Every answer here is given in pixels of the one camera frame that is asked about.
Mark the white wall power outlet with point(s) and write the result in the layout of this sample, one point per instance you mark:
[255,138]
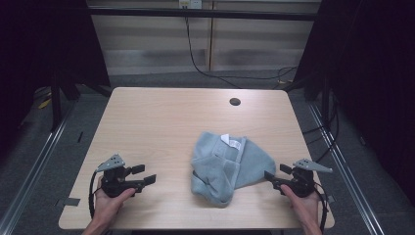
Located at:
[191,3]

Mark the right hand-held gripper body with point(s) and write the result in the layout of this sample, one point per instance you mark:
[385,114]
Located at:
[301,182]

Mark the person's right hand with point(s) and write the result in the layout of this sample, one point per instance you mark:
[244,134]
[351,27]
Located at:
[303,207]

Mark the black horizontal metal bar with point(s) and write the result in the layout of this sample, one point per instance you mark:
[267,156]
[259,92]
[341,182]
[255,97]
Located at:
[202,14]

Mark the person's left hand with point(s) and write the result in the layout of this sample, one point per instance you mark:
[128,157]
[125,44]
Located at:
[109,205]

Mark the grey tape strip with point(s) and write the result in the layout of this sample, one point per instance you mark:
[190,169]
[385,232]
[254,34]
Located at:
[331,199]
[72,201]

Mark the small black floor strip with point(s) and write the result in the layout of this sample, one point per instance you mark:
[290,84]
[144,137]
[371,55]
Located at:
[80,136]

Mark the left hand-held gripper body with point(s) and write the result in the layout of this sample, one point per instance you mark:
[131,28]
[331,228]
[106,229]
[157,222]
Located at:
[115,182]

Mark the yellow item on floor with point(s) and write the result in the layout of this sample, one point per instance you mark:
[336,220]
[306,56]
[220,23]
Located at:
[44,103]

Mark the black curtain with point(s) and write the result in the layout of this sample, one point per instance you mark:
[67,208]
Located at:
[372,81]
[39,45]

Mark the light blue towel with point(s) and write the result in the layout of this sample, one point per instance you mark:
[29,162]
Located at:
[221,166]

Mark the black metal stand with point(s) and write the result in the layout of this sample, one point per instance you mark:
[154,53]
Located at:
[56,101]

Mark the metal floor rail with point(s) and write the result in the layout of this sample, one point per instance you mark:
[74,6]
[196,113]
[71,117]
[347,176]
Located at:
[31,169]
[345,169]

